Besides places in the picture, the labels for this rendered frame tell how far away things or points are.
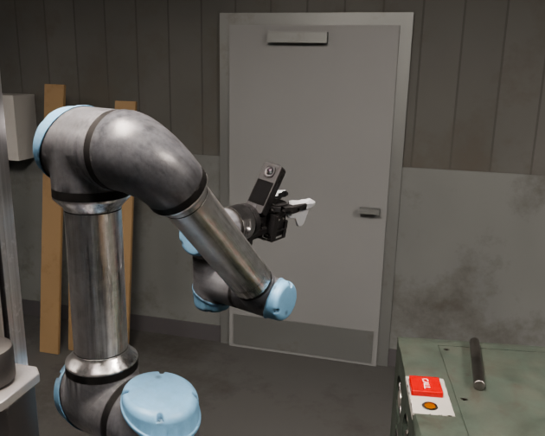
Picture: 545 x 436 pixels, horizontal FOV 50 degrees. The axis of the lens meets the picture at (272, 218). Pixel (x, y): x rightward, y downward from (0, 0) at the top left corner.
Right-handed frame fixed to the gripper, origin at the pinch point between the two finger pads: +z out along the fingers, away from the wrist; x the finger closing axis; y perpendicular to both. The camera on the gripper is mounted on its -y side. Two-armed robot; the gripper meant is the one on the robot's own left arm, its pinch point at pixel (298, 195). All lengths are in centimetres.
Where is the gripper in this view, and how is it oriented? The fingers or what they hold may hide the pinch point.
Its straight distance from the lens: 135.9
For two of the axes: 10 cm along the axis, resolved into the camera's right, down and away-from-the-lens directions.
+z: 5.9, -1.9, 7.8
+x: 8.0, 2.9, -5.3
